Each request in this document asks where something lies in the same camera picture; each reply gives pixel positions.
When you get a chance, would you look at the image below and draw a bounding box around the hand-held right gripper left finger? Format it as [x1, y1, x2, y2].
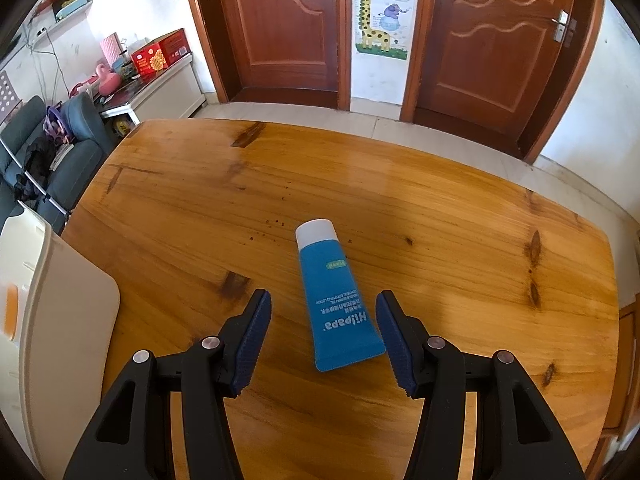
[62, 288, 273, 480]

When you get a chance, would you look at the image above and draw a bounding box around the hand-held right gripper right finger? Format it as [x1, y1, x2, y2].
[375, 290, 587, 480]

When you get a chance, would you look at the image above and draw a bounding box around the blue cream tube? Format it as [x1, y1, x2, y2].
[295, 218, 387, 373]

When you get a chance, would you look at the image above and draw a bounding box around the white storage bin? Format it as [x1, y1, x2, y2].
[0, 208, 122, 468]

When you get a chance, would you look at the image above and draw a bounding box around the wooden desktop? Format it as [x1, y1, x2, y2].
[60, 118, 621, 480]

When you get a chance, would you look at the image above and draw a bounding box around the wooden side cabinet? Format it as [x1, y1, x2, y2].
[585, 300, 640, 480]

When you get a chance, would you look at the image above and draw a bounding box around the blue grey sofa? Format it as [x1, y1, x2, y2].
[0, 94, 116, 233]

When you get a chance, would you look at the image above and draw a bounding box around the white low cabinet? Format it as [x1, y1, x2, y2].
[97, 54, 207, 128]

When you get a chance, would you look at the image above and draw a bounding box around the metal rod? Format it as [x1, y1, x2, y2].
[0, 135, 70, 218]

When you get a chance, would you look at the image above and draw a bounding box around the black cloth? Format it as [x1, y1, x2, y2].
[15, 137, 53, 196]

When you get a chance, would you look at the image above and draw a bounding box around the brown wooden door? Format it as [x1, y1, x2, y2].
[400, 0, 606, 163]
[180, 0, 351, 111]

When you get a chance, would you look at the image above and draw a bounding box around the purple cloth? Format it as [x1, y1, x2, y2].
[44, 104, 71, 145]

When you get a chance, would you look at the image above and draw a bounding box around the pink flamingo toy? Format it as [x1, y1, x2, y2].
[95, 63, 123, 96]

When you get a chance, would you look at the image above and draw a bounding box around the red gift box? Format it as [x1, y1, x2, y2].
[130, 28, 190, 78]

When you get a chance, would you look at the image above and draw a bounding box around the giraffe height chart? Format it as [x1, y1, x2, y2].
[352, 0, 421, 56]

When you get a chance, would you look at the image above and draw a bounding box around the pink dotted box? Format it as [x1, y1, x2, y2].
[100, 31, 126, 67]

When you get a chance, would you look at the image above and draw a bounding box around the white pink-dotted board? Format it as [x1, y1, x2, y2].
[0, 69, 23, 123]

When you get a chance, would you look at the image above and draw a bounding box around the wall shelf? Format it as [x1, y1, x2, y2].
[30, 0, 94, 23]

